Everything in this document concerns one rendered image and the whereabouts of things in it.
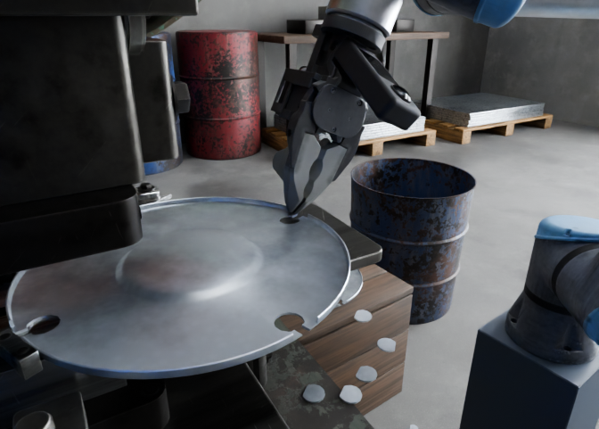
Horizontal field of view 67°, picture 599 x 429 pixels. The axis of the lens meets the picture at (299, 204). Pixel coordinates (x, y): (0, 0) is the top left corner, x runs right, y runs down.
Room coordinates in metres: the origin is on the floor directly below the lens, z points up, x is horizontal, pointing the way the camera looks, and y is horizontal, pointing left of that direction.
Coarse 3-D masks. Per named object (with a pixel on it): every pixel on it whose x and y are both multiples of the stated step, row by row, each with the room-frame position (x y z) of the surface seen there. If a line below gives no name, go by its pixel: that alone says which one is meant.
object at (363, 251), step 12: (312, 204) 0.50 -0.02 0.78; (300, 216) 0.47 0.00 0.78; (324, 216) 0.47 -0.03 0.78; (336, 228) 0.43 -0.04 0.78; (348, 228) 0.43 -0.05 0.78; (348, 240) 0.41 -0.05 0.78; (360, 240) 0.41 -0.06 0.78; (360, 252) 0.38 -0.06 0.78; (372, 252) 0.38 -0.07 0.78; (360, 264) 0.37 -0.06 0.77; (372, 264) 0.38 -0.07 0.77; (252, 360) 0.34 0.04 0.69; (264, 360) 0.35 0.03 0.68; (264, 372) 0.34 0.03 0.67; (264, 384) 0.34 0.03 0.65
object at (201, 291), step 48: (144, 240) 0.40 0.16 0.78; (192, 240) 0.39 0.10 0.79; (240, 240) 0.39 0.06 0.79; (288, 240) 0.40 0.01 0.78; (336, 240) 0.40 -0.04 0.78; (48, 288) 0.32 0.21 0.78; (96, 288) 0.32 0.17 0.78; (144, 288) 0.31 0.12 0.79; (192, 288) 0.31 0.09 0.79; (240, 288) 0.32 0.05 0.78; (288, 288) 0.32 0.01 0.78; (336, 288) 0.32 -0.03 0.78; (48, 336) 0.26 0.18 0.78; (96, 336) 0.26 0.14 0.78; (144, 336) 0.26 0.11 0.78; (192, 336) 0.26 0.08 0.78; (240, 336) 0.26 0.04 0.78; (288, 336) 0.25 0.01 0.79
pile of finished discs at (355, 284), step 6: (354, 270) 1.06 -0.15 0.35; (354, 276) 1.03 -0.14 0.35; (360, 276) 1.03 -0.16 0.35; (354, 282) 1.00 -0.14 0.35; (360, 282) 1.00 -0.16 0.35; (348, 288) 0.97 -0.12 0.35; (354, 288) 0.97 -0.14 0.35; (360, 288) 0.96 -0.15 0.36; (348, 294) 0.94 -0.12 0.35; (354, 294) 0.94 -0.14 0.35; (342, 300) 0.92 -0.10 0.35; (348, 300) 0.91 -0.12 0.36; (336, 306) 0.89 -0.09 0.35
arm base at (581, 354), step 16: (528, 288) 0.67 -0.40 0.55; (528, 304) 0.66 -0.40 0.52; (544, 304) 0.64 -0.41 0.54; (512, 320) 0.69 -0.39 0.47; (528, 320) 0.65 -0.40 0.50; (544, 320) 0.63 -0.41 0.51; (560, 320) 0.62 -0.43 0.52; (576, 320) 0.61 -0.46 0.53; (512, 336) 0.66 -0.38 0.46; (528, 336) 0.63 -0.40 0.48; (544, 336) 0.62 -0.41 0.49; (560, 336) 0.61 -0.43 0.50; (576, 336) 0.61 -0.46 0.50; (544, 352) 0.61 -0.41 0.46; (560, 352) 0.60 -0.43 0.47; (576, 352) 0.60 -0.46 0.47; (592, 352) 0.60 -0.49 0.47
